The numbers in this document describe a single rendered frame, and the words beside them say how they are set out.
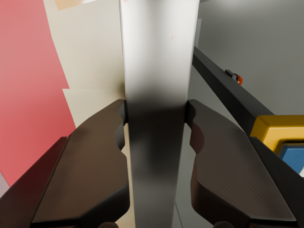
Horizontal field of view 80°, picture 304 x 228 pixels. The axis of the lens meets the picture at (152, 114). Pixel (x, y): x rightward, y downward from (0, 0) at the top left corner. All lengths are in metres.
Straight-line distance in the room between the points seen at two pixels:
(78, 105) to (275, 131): 0.20
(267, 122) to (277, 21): 1.12
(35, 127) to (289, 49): 1.38
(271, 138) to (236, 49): 1.04
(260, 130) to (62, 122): 0.21
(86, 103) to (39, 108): 0.04
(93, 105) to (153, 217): 0.12
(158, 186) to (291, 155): 0.15
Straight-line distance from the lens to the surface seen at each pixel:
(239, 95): 0.41
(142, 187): 0.16
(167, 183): 0.16
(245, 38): 1.26
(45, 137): 0.20
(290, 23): 1.38
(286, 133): 0.25
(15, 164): 0.24
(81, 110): 0.16
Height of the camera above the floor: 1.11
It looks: 59 degrees down
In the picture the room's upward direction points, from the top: 176 degrees clockwise
